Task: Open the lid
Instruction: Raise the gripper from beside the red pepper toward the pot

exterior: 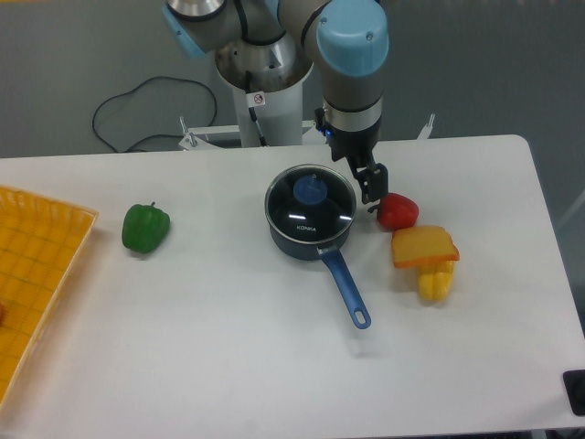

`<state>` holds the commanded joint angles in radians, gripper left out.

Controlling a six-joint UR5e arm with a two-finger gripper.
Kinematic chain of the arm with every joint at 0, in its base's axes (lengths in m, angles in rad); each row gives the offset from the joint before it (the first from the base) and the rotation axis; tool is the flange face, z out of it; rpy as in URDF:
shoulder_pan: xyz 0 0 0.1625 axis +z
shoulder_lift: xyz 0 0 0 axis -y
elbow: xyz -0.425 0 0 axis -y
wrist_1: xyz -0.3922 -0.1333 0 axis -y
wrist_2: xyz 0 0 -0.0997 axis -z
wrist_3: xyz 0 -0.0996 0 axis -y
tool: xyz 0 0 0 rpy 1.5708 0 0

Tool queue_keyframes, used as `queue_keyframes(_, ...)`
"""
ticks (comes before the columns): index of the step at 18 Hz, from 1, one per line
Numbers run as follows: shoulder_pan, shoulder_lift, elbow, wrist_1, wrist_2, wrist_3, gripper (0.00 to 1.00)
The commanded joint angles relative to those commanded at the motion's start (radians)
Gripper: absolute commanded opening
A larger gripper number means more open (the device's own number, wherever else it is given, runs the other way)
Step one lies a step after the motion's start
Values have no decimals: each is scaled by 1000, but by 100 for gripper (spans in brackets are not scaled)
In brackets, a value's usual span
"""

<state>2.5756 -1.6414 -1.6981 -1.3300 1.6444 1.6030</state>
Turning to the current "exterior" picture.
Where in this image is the yellow plastic basket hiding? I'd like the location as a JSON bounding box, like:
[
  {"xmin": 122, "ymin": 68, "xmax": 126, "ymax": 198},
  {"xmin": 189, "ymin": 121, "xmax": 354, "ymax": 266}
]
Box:
[{"xmin": 1, "ymin": 186, "xmax": 99, "ymax": 402}]

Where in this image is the glass pot lid blue knob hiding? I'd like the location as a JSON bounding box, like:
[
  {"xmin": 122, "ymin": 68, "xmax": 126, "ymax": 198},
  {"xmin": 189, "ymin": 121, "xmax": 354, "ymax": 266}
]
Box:
[{"xmin": 264, "ymin": 164, "xmax": 357, "ymax": 242}]

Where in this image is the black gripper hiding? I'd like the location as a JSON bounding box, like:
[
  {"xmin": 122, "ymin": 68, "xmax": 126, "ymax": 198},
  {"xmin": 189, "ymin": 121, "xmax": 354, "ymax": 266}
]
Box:
[{"xmin": 314, "ymin": 106, "xmax": 388, "ymax": 204}]

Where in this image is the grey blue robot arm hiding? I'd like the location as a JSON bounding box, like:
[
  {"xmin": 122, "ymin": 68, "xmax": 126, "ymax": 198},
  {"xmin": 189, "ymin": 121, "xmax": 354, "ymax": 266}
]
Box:
[{"xmin": 162, "ymin": 1, "xmax": 389, "ymax": 204}]

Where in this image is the white metal base frame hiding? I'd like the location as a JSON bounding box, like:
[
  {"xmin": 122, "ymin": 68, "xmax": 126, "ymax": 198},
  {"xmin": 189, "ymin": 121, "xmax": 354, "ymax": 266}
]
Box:
[{"xmin": 176, "ymin": 112, "xmax": 437, "ymax": 152}]

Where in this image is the yellow bell pepper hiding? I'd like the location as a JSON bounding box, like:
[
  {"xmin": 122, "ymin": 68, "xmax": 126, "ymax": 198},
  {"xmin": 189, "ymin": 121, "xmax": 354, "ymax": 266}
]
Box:
[{"xmin": 417, "ymin": 261, "xmax": 455, "ymax": 302}]

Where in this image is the black object table corner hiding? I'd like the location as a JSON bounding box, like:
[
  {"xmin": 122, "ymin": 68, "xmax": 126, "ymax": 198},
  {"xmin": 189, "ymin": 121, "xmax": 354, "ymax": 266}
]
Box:
[{"xmin": 562, "ymin": 369, "xmax": 585, "ymax": 416}]

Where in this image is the orange bread slice toy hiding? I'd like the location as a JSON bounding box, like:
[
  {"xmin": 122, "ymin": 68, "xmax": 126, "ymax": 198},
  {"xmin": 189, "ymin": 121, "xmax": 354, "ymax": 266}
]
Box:
[{"xmin": 390, "ymin": 225, "xmax": 460, "ymax": 269}]

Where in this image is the black cable on floor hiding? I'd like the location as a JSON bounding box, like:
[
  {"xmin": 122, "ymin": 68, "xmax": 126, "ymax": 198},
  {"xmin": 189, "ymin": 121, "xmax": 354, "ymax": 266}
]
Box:
[{"xmin": 92, "ymin": 76, "xmax": 218, "ymax": 154}]

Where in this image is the dark blue saucepan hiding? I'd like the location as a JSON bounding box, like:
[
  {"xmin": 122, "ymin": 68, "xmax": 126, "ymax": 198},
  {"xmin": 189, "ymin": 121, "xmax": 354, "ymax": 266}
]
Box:
[{"xmin": 268, "ymin": 215, "xmax": 371, "ymax": 329}]

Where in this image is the green bell pepper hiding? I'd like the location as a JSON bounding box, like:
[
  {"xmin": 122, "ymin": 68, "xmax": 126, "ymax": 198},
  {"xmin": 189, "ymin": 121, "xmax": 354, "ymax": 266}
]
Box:
[{"xmin": 122, "ymin": 202, "xmax": 171, "ymax": 254}]

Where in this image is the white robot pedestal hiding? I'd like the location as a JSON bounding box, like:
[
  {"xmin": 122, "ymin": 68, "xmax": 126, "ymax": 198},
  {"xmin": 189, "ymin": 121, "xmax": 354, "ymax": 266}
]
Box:
[{"xmin": 215, "ymin": 34, "xmax": 313, "ymax": 147}]

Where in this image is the red bell pepper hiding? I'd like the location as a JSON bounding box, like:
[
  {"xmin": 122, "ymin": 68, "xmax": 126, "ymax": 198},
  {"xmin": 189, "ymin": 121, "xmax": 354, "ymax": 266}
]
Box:
[{"xmin": 367, "ymin": 193, "xmax": 420, "ymax": 231}]

